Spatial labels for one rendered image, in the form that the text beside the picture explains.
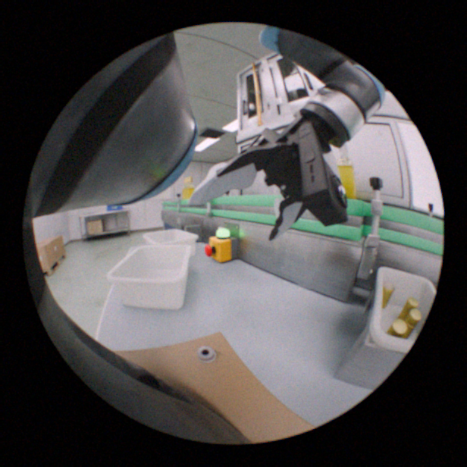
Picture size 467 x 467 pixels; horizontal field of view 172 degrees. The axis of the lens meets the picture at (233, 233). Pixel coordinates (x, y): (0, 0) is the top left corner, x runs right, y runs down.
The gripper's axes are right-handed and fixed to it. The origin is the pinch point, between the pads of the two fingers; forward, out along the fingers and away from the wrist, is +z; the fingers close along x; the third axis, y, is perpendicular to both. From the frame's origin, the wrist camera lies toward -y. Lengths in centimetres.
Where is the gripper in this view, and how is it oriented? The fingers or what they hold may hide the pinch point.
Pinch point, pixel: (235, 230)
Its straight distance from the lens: 22.0
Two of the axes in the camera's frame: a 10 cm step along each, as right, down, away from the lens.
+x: -7.9, -3.2, -5.2
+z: -5.9, 6.0, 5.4
